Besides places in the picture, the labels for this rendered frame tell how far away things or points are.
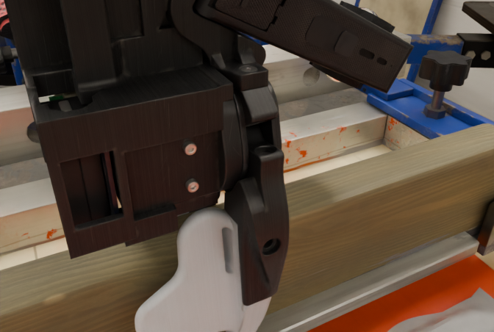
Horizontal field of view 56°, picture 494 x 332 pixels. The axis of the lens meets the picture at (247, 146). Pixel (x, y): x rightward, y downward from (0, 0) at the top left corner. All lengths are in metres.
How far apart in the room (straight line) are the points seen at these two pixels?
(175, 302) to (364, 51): 0.13
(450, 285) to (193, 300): 0.22
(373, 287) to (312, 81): 0.28
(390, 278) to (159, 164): 0.18
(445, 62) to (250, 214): 0.32
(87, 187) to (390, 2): 2.83
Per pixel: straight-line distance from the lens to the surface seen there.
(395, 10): 2.92
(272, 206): 0.17
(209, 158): 0.17
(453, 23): 2.75
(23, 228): 0.39
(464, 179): 0.32
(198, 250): 0.19
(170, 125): 0.15
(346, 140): 0.48
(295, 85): 0.50
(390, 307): 0.34
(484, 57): 1.03
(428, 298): 0.36
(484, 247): 0.37
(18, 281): 0.22
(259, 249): 0.18
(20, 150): 0.44
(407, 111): 0.49
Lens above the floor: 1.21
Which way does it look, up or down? 31 degrees down
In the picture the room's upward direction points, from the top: straight up
